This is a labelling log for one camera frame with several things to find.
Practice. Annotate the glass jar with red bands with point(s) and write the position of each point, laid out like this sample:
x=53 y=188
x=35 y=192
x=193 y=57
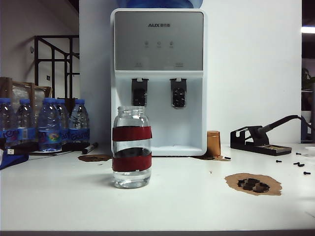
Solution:
x=131 y=134

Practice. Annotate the black dispenser tap lever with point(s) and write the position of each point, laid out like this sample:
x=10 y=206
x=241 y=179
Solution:
x=139 y=94
x=178 y=96

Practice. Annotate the blue capped water bottle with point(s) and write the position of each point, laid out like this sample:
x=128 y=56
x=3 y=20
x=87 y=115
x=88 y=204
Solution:
x=24 y=118
x=65 y=115
x=80 y=118
x=7 y=118
x=49 y=123

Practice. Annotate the white water dispenser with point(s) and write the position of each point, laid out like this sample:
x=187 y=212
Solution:
x=160 y=37

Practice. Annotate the blue water jug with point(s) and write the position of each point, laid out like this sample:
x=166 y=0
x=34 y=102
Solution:
x=160 y=3

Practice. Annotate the black marker pen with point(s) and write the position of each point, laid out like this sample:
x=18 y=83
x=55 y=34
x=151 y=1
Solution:
x=89 y=148

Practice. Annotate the black soldering iron stand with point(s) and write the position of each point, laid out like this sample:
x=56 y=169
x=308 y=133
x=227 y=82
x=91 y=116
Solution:
x=240 y=143

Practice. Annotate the yellow cleaning sponge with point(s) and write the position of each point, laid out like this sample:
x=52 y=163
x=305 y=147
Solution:
x=276 y=148

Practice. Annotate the black metal railing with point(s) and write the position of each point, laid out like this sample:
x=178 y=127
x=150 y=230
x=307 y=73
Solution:
x=37 y=61

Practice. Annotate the blue cloth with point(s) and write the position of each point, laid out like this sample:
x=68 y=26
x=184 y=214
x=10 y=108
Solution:
x=9 y=161

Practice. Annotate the ceiling light strip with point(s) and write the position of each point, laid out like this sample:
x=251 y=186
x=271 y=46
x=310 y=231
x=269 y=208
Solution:
x=308 y=29

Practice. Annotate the plastic wrapped wooden frame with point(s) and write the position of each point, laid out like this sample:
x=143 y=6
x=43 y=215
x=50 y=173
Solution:
x=27 y=91

